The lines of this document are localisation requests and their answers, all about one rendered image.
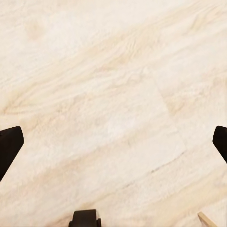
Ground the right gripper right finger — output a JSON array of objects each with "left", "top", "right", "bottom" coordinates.
[{"left": 212, "top": 126, "right": 227, "bottom": 163}]

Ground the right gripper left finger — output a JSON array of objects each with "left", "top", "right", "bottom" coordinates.
[{"left": 0, "top": 126, "right": 24, "bottom": 182}]

